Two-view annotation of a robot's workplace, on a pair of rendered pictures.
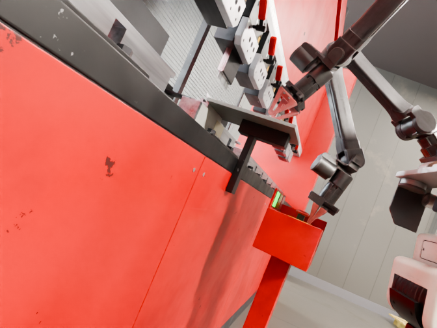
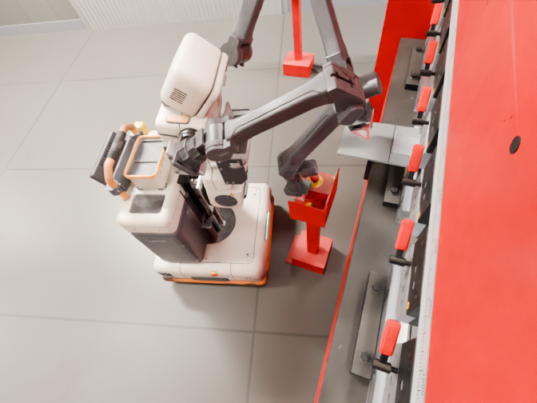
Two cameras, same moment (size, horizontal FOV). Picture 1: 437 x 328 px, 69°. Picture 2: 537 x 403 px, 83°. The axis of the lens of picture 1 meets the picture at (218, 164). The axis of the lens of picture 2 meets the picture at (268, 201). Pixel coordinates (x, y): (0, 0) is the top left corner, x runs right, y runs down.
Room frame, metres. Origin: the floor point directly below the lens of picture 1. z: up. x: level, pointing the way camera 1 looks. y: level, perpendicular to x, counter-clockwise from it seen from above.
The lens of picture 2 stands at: (1.68, -0.36, 1.88)
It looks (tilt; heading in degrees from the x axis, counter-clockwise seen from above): 58 degrees down; 191
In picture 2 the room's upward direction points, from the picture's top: 14 degrees counter-clockwise
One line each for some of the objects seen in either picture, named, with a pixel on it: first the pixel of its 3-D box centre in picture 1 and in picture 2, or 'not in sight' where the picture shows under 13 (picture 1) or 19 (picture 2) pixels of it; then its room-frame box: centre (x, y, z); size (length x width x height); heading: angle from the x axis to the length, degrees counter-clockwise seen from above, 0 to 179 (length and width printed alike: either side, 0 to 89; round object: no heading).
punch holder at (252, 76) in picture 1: (254, 60); (445, 133); (1.14, 0.03, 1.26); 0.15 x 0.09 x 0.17; 160
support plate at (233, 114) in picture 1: (255, 122); (378, 141); (0.93, -0.05, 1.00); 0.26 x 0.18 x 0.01; 70
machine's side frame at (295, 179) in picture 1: (272, 170); not in sight; (3.18, -0.53, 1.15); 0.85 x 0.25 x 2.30; 70
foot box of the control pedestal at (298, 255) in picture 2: not in sight; (308, 250); (0.97, -0.32, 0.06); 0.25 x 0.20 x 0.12; 68
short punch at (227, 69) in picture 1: (227, 69); not in sight; (0.98, 0.09, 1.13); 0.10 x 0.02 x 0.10; 160
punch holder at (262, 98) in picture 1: (263, 84); (439, 197); (1.33, -0.04, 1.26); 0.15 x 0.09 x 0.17; 160
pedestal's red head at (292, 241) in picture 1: (294, 228); (313, 193); (0.98, -0.29, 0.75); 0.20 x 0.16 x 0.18; 158
